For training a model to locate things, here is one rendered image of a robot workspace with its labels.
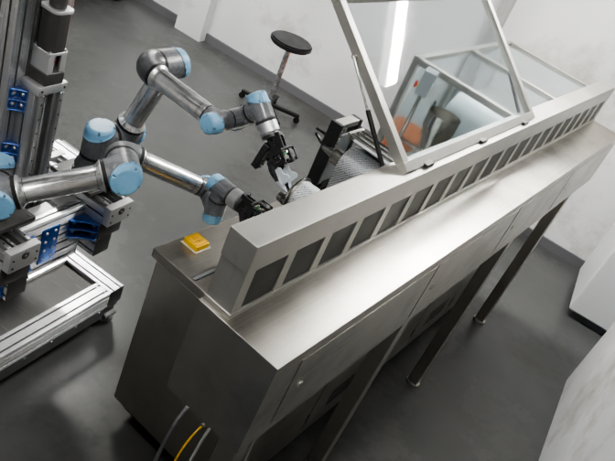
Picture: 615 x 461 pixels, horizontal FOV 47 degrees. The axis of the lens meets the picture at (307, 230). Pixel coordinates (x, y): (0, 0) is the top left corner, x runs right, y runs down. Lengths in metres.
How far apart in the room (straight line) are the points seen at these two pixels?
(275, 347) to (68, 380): 1.83
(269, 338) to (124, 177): 1.05
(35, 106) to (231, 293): 1.38
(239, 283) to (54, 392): 1.83
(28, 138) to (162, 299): 0.76
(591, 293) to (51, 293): 3.57
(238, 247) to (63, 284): 1.99
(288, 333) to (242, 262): 0.23
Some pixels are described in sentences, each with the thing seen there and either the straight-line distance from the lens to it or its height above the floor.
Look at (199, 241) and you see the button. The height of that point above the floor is 0.92.
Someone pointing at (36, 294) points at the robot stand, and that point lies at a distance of 3.35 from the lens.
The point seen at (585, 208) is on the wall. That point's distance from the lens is 5.96.
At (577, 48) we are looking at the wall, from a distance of 5.70.
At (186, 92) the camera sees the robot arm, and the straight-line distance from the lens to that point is 2.55.
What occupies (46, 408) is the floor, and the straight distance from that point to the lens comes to 3.20.
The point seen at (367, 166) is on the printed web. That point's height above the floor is 1.40.
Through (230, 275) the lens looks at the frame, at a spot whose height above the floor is 1.54.
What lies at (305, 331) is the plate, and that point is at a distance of 1.66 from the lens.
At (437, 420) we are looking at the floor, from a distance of 3.90.
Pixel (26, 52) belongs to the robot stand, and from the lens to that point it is 2.69.
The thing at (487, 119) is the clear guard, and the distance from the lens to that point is 2.64.
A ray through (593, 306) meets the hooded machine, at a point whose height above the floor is 0.17.
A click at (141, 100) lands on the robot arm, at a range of 2.89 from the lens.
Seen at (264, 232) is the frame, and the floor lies 1.65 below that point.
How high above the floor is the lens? 2.49
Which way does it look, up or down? 32 degrees down
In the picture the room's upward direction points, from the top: 24 degrees clockwise
